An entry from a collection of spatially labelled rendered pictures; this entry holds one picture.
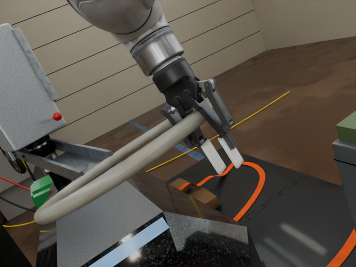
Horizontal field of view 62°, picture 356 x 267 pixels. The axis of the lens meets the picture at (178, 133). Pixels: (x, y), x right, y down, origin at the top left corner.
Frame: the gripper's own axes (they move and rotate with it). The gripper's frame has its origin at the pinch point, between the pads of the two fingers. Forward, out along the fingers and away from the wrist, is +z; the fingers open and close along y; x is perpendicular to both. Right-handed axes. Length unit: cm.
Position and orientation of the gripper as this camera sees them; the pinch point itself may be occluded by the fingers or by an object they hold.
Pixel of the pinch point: (222, 153)
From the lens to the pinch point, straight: 60.0
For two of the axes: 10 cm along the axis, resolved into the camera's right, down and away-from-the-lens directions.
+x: -4.9, 4.1, -7.7
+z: 5.4, 8.3, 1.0
